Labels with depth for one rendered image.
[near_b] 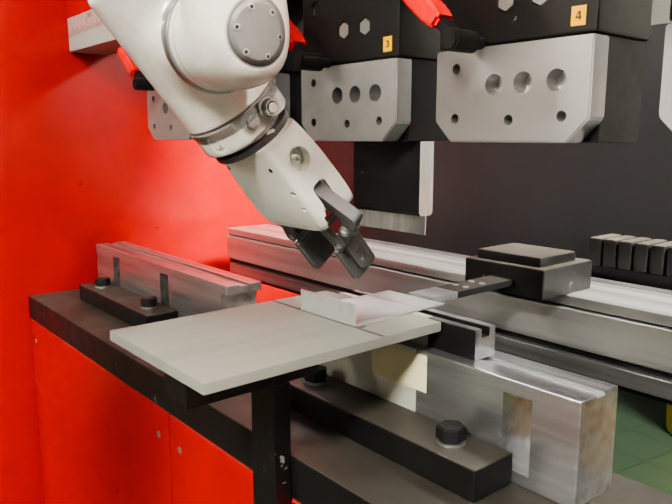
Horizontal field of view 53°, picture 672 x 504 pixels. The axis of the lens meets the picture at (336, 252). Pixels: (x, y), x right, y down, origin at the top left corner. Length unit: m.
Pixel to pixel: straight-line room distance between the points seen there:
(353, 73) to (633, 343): 0.44
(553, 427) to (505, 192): 0.71
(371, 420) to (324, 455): 0.06
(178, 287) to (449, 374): 0.56
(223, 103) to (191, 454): 0.48
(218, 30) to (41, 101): 0.98
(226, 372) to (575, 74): 0.34
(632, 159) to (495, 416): 0.59
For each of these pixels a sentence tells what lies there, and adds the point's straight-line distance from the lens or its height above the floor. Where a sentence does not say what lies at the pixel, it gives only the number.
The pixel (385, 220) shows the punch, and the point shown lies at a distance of 0.74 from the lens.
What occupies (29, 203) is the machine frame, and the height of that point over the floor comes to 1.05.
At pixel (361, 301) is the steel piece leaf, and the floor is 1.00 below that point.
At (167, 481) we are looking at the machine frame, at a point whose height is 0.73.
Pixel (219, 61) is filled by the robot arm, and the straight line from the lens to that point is 0.48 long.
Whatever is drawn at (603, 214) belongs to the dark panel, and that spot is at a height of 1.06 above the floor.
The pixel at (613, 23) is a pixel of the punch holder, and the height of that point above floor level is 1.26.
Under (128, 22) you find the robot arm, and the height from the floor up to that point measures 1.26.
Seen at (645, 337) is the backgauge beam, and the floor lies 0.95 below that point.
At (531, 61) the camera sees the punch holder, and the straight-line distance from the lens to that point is 0.57.
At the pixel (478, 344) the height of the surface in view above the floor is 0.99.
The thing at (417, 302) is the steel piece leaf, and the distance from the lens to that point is 0.74.
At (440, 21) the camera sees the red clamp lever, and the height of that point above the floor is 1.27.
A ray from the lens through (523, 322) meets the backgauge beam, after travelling 0.93.
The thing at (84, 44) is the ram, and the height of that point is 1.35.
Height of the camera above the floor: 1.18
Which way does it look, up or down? 10 degrees down
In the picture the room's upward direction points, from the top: straight up
